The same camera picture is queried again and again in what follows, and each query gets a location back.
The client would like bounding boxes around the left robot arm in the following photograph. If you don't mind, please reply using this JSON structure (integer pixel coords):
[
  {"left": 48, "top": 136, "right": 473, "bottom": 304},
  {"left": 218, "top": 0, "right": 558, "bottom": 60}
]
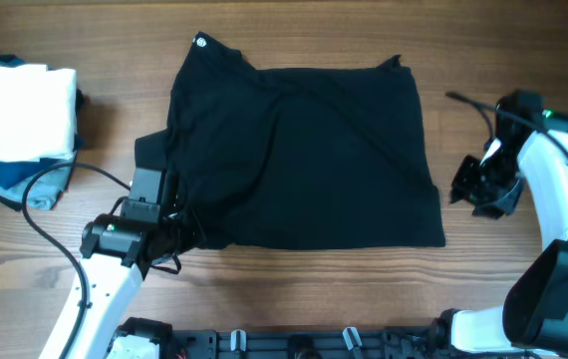
[{"left": 40, "top": 197, "right": 205, "bottom": 358}]

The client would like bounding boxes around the black t-shirt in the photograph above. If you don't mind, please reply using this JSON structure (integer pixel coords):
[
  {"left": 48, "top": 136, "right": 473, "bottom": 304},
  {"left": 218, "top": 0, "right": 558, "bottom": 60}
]
[{"left": 135, "top": 32, "right": 445, "bottom": 250}]

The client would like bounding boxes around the dark blue folded garment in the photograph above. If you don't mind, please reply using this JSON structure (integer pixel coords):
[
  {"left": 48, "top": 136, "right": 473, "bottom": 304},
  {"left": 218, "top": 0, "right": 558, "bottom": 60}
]
[{"left": 0, "top": 53, "right": 86, "bottom": 190}]

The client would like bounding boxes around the white folded cloth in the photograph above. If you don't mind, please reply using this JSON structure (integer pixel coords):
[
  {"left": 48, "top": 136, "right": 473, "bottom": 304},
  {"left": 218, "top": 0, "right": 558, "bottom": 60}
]
[{"left": 0, "top": 63, "right": 78, "bottom": 165}]

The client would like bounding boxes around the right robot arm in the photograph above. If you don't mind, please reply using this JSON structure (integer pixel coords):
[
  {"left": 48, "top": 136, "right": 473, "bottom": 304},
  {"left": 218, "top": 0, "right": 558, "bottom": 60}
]
[{"left": 430, "top": 90, "right": 568, "bottom": 358}]

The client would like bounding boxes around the light blue denim garment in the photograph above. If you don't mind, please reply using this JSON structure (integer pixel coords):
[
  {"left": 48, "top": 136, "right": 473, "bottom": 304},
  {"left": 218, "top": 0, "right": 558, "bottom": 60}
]
[{"left": 0, "top": 157, "right": 76, "bottom": 210}]

